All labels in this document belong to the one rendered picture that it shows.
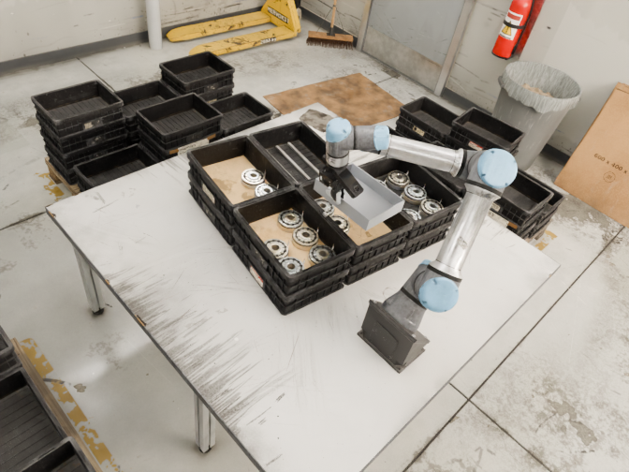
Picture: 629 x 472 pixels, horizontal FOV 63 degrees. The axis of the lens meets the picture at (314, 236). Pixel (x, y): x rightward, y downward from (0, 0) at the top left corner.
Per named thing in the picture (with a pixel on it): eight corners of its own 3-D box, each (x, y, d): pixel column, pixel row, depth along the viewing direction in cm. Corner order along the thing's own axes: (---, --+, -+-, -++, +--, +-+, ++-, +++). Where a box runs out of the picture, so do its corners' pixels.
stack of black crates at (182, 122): (195, 152, 342) (194, 91, 311) (223, 175, 329) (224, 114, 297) (140, 172, 319) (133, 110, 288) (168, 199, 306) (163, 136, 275)
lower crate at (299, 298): (345, 288, 204) (351, 269, 195) (283, 319, 189) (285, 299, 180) (290, 226, 224) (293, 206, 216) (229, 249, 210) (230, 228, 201)
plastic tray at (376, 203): (401, 211, 190) (404, 200, 187) (365, 230, 178) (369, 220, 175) (349, 172, 202) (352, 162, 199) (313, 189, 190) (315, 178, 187)
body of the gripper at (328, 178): (333, 170, 180) (333, 146, 170) (352, 183, 177) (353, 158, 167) (318, 183, 177) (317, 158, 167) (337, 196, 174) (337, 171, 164)
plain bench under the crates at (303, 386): (500, 348, 281) (562, 264, 232) (284, 582, 190) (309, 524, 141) (302, 192, 351) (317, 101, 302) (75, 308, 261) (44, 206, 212)
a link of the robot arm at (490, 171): (439, 308, 173) (509, 158, 166) (450, 322, 158) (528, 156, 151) (407, 295, 172) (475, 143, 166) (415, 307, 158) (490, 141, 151)
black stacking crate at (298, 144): (347, 187, 231) (352, 168, 224) (293, 207, 217) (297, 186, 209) (299, 140, 252) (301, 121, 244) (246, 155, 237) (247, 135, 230)
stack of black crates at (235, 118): (242, 133, 365) (245, 91, 341) (270, 154, 352) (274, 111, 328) (196, 152, 342) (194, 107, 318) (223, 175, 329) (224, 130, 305)
